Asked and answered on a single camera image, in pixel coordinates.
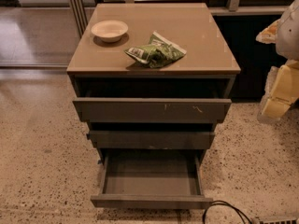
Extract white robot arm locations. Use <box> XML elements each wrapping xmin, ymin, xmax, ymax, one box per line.
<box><xmin>256</xmin><ymin>0</ymin><xmax>299</xmax><ymax>123</ymax></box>

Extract black cable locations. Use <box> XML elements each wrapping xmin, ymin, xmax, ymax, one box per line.
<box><xmin>202</xmin><ymin>200</ymin><xmax>252</xmax><ymax>224</ymax></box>

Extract grey middle drawer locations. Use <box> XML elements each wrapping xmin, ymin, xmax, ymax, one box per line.
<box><xmin>87</xmin><ymin>123</ymin><xmax>215</xmax><ymax>149</ymax></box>

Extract grey top drawer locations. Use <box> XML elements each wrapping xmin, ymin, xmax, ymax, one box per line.
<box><xmin>73</xmin><ymin>97</ymin><xmax>232</xmax><ymax>123</ymax></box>

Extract white bowl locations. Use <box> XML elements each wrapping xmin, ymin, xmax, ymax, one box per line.
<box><xmin>92</xmin><ymin>21</ymin><xmax>128</xmax><ymax>43</ymax></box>

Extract grey drawer cabinet tan top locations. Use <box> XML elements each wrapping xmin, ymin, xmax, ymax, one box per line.
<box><xmin>66</xmin><ymin>2</ymin><xmax>242</xmax><ymax>166</ymax></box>

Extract grey bottom drawer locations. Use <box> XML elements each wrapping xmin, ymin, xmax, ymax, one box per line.
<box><xmin>91</xmin><ymin>149</ymin><xmax>213</xmax><ymax>209</ymax></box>

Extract green chip bag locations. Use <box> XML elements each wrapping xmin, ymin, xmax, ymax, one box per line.
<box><xmin>124</xmin><ymin>32</ymin><xmax>187</xmax><ymax>68</ymax></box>

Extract grey drawer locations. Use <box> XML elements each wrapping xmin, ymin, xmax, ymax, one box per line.
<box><xmin>73</xmin><ymin>97</ymin><xmax>232</xmax><ymax>123</ymax></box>
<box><xmin>87</xmin><ymin>123</ymin><xmax>215</xmax><ymax>149</ymax></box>
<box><xmin>91</xmin><ymin>149</ymin><xmax>213</xmax><ymax>209</ymax></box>

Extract grey floor vent grille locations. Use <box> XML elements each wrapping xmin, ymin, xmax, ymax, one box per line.
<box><xmin>252</xmin><ymin>216</ymin><xmax>299</xmax><ymax>224</ymax></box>

